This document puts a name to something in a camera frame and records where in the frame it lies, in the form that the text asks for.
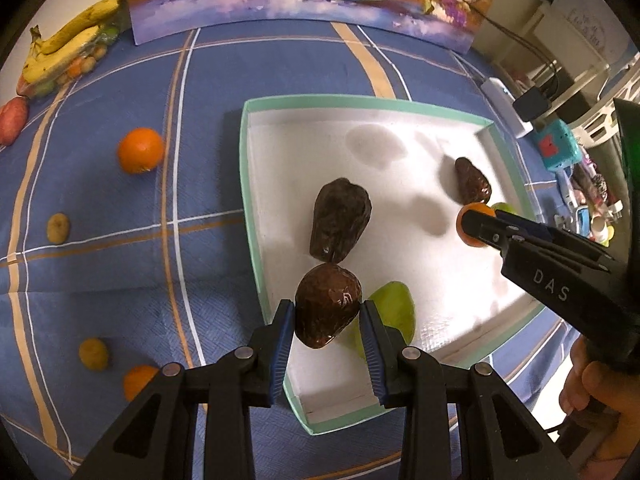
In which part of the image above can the clear plastic fruit container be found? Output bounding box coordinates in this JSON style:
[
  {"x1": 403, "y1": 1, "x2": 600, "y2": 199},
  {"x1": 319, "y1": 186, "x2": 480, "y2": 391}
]
[{"x1": 17, "y1": 25, "x2": 123, "y2": 98}]

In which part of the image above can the white tray with teal rim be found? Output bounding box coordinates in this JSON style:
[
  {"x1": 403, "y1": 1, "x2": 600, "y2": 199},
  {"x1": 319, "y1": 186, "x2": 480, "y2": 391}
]
[{"x1": 239, "y1": 95, "x2": 548, "y2": 436}]

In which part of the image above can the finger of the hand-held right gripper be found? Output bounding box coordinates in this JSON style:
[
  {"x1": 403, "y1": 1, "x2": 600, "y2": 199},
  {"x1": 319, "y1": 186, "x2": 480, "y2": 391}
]
[
  {"x1": 461, "y1": 206, "x2": 521, "y2": 251},
  {"x1": 495, "y1": 210, "x2": 608, "y2": 261}
]

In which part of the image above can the orange tangerine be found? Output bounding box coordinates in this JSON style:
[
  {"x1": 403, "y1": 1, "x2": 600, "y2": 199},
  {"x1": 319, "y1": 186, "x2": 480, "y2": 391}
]
[
  {"x1": 456, "y1": 202, "x2": 497, "y2": 248},
  {"x1": 122, "y1": 365, "x2": 163, "y2": 403},
  {"x1": 117, "y1": 127, "x2": 166, "y2": 176}
]

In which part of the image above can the white lattice shelf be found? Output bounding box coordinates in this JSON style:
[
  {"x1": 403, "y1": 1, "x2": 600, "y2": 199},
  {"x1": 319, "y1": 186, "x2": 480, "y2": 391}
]
[{"x1": 565, "y1": 50, "x2": 640, "y2": 146}]

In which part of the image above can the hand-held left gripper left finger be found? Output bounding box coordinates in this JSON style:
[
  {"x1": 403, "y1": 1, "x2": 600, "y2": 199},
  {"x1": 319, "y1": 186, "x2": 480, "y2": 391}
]
[{"x1": 75, "y1": 299, "x2": 296, "y2": 480}]

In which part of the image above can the flower painting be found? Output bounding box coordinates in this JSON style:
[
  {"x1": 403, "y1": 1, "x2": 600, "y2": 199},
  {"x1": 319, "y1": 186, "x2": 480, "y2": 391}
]
[{"x1": 127, "y1": 0, "x2": 501, "y2": 53}]

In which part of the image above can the black cable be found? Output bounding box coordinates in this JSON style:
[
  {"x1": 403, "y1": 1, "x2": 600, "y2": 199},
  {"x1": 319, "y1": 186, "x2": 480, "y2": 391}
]
[
  {"x1": 445, "y1": 0, "x2": 558, "y2": 96},
  {"x1": 480, "y1": 0, "x2": 558, "y2": 98}
]

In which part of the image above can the yellow banana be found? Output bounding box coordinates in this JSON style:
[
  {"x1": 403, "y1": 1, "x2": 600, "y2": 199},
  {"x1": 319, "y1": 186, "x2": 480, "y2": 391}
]
[
  {"x1": 39, "y1": 0, "x2": 128, "y2": 56},
  {"x1": 20, "y1": 25, "x2": 101, "y2": 86}
]

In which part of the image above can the green pear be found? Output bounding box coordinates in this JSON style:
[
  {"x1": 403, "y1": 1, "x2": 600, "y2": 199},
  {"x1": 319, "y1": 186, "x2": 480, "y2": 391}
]
[{"x1": 340, "y1": 281, "x2": 417, "y2": 361}]

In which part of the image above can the red apple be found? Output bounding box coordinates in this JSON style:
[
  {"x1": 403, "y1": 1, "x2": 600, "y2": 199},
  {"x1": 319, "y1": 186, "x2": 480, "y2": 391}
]
[{"x1": 0, "y1": 96, "x2": 30, "y2": 147}]

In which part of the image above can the small yellow round fruit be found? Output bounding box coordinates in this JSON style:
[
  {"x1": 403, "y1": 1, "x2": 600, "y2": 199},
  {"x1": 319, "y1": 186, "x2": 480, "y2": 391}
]
[
  {"x1": 46, "y1": 212, "x2": 71, "y2": 246},
  {"x1": 78, "y1": 337, "x2": 109, "y2": 372}
]

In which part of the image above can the teal toy box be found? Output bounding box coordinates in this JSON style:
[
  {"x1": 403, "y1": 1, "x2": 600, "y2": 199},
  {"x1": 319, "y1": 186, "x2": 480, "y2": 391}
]
[{"x1": 531, "y1": 120, "x2": 581, "y2": 171}]

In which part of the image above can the person's right hand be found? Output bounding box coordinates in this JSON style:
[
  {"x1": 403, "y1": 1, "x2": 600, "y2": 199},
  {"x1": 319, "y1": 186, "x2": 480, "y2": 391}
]
[{"x1": 559, "y1": 332, "x2": 640, "y2": 466}]

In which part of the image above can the black charger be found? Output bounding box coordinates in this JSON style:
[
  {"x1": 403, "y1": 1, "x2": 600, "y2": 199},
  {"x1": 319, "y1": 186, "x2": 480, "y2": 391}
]
[{"x1": 513, "y1": 86, "x2": 552, "y2": 122}]

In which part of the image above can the white power strip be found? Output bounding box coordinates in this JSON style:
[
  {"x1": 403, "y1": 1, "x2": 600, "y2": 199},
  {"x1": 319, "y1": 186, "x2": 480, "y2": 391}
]
[{"x1": 480, "y1": 77, "x2": 535, "y2": 137}]

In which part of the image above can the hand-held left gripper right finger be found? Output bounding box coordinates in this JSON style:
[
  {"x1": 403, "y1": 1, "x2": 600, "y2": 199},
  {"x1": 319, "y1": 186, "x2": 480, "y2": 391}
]
[{"x1": 359, "y1": 300, "x2": 576, "y2": 480}]

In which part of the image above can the pile of small trinkets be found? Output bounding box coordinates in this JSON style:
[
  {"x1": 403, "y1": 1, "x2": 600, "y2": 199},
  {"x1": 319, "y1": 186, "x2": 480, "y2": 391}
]
[{"x1": 552, "y1": 157, "x2": 626, "y2": 246}]

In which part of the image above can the dark brown smooth fruit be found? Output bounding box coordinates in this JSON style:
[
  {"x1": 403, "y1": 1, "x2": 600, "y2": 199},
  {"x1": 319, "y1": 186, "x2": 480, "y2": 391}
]
[{"x1": 454, "y1": 156, "x2": 492, "y2": 207}]

